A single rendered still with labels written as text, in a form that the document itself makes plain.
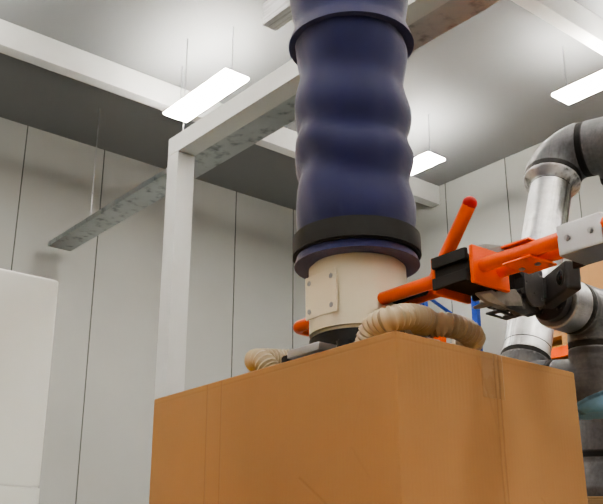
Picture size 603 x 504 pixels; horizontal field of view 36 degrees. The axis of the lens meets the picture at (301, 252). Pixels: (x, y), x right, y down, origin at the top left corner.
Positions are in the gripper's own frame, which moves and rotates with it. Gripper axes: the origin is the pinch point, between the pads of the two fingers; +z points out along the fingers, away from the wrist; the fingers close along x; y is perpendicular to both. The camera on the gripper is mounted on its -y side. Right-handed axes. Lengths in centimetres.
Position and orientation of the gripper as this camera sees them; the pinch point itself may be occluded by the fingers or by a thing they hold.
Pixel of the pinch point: (484, 270)
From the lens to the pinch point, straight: 140.1
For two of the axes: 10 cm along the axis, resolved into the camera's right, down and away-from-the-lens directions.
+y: -6.4, 2.7, 7.2
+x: 0.1, -9.4, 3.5
